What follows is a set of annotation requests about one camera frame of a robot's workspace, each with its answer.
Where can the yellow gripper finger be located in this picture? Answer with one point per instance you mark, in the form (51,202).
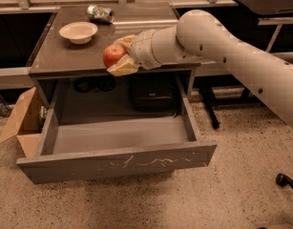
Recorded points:
(126,41)
(124,66)

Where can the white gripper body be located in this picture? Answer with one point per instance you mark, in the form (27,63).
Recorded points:
(142,49)

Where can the red apple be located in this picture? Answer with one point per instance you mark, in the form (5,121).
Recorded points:
(112,54)

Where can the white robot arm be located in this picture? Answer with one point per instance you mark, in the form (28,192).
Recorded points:
(199,35)

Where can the black bag under counter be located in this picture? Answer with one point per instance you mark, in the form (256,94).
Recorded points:
(153,92)

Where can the grey cabinet counter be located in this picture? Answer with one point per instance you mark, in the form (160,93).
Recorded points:
(57,57)

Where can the grey open drawer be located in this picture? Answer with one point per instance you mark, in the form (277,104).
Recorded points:
(89,136)

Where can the white bowl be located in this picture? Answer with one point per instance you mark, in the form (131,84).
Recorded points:
(79,33)

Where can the cardboard box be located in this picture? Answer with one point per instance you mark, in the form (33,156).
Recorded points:
(24,122)

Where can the black chair caster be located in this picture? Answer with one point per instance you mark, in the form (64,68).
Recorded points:
(284,180)

